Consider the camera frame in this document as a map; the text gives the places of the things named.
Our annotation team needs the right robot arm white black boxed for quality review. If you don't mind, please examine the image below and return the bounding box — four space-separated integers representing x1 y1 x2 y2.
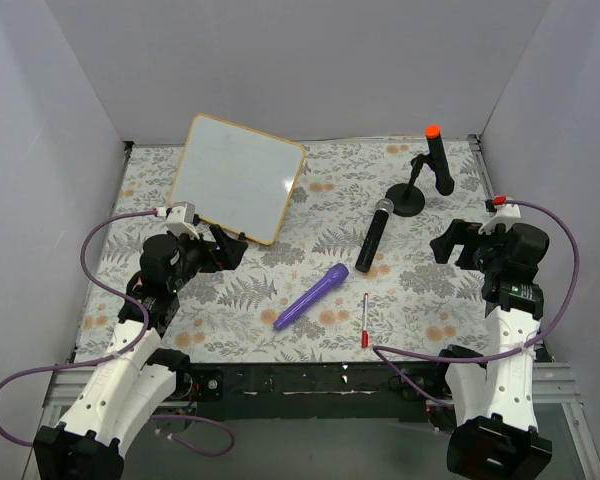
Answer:
430 220 553 479

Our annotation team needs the black handheld microphone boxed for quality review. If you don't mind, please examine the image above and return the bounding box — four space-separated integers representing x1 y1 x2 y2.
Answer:
355 198 394 273

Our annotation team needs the purple toy microphone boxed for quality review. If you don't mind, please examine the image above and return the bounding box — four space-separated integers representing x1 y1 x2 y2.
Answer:
273 263 349 331

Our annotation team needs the black microphone desk stand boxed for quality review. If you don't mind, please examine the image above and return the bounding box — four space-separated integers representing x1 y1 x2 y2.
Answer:
386 154 429 217

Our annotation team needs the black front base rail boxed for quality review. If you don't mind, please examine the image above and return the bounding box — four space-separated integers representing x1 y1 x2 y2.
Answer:
188 362 441 422

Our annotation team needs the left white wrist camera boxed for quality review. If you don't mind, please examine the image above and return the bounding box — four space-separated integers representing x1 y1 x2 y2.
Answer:
155 202 200 239

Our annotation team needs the red capped whiteboard marker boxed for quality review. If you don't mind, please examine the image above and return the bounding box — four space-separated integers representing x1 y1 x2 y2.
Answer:
361 292 369 349

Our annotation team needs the yellow framed whiteboard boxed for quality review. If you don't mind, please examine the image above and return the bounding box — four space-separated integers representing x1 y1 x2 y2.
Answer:
169 114 306 246

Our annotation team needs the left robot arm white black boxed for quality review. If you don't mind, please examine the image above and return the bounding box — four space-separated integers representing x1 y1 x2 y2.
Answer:
33 225 248 479

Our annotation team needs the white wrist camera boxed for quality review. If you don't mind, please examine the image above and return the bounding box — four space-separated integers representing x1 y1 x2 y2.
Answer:
155 202 200 239
479 196 521 235

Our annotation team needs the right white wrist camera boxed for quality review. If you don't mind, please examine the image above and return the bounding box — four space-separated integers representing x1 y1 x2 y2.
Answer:
479 196 521 235

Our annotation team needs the floral patterned table mat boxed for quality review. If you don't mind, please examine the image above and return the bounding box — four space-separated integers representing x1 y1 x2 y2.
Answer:
73 138 546 364

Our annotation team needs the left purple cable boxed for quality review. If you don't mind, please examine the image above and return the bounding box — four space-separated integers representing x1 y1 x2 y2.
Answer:
0 207 236 457

